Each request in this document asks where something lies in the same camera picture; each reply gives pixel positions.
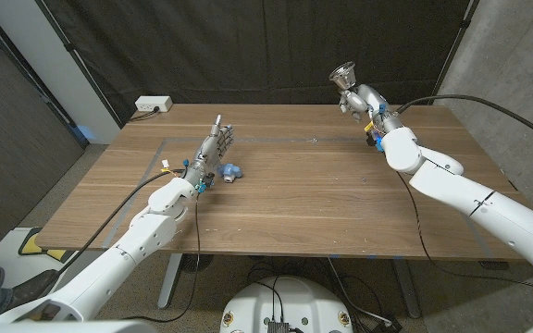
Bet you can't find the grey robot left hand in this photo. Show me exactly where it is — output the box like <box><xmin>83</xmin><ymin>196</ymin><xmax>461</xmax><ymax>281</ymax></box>
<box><xmin>182</xmin><ymin>114</ymin><xmax>235</xmax><ymax>189</ymax></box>

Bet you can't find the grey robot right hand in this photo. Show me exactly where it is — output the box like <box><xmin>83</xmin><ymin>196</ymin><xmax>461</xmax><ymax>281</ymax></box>
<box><xmin>338</xmin><ymin>83</ymin><xmax>404</xmax><ymax>135</ymax></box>

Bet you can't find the silver handbell with black handle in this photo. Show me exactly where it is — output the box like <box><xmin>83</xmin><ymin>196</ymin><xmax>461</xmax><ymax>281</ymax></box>
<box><xmin>328</xmin><ymin>61</ymin><xmax>358</xmax><ymax>92</ymax></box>

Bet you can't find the white power strip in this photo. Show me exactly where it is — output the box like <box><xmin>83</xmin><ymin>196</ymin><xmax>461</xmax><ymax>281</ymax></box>
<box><xmin>134</xmin><ymin>95</ymin><xmax>174</xmax><ymax>113</ymax></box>

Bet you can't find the black backdrop stand pole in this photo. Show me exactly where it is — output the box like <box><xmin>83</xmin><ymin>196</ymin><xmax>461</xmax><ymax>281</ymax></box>
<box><xmin>34</xmin><ymin>0</ymin><xmax>124</xmax><ymax>129</ymax></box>
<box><xmin>428</xmin><ymin>0</ymin><xmax>480</xmax><ymax>105</ymax></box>

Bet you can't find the black round fan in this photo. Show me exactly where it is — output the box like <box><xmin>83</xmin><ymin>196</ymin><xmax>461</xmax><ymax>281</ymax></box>
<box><xmin>178</xmin><ymin>253</ymin><xmax>215</xmax><ymax>274</ymax></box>

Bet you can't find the black backdrop curtain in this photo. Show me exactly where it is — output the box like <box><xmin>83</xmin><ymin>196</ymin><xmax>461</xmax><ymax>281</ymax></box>
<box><xmin>34</xmin><ymin>0</ymin><xmax>480</xmax><ymax>127</ymax></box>

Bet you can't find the grey table leg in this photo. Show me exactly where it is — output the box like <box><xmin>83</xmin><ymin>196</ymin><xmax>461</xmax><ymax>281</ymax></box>
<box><xmin>393</xmin><ymin>258</ymin><xmax>423</xmax><ymax>319</ymax></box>
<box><xmin>157</xmin><ymin>253</ymin><xmax>184</xmax><ymax>310</ymax></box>

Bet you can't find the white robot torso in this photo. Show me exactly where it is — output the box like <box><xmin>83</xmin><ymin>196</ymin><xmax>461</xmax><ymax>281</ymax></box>
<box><xmin>219</xmin><ymin>276</ymin><xmax>353</xmax><ymax>333</ymax></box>

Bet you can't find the black power adapter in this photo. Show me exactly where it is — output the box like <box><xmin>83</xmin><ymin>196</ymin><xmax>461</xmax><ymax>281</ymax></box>
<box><xmin>371</xmin><ymin>315</ymin><xmax>404</xmax><ymax>333</ymax></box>

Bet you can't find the blue toy camera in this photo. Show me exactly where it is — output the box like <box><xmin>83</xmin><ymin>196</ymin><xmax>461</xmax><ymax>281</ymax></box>
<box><xmin>217</xmin><ymin>162</ymin><xmax>244</xmax><ymax>183</ymax></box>

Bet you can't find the black power strip cord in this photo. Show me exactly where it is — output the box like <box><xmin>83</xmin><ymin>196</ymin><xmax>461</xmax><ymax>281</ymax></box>
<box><xmin>128</xmin><ymin>106</ymin><xmax>161</xmax><ymax>123</ymax></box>

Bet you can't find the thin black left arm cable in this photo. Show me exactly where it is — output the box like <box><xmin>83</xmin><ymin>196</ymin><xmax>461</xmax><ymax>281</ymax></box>
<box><xmin>122</xmin><ymin>193</ymin><xmax>203</xmax><ymax>324</ymax></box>

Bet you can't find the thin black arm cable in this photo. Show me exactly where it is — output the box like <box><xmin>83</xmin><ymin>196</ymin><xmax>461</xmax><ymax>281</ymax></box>
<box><xmin>122</xmin><ymin>193</ymin><xmax>203</xmax><ymax>324</ymax></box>
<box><xmin>395</xmin><ymin>170</ymin><xmax>533</xmax><ymax>297</ymax></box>

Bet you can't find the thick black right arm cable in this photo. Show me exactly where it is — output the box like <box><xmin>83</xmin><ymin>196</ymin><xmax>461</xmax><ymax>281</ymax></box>
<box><xmin>395</xmin><ymin>93</ymin><xmax>533</xmax><ymax>150</ymax></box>

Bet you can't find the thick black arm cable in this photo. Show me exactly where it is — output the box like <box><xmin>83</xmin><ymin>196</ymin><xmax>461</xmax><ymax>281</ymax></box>
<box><xmin>56</xmin><ymin>169</ymin><xmax>185</xmax><ymax>278</ymax></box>
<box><xmin>395</xmin><ymin>93</ymin><xmax>533</xmax><ymax>150</ymax></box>

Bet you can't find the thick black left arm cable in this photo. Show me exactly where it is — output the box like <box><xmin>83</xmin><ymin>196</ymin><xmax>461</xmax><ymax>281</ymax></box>
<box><xmin>56</xmin><ymin>169</ymin><xmax>185</xmax><ymax>278</ymax></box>

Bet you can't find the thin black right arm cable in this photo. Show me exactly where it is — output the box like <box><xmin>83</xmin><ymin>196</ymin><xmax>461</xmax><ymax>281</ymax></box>
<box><xmin>395</xmin><ymin>170</ymin><xmax>533</xmax><ymax>297</ymax></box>

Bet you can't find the white floor cable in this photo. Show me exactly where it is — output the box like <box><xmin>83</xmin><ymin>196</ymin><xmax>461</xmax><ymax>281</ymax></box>
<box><xmin>326</xmin><ymin>257</ymin><xmax>393</xmax><ymax>326</ymax></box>

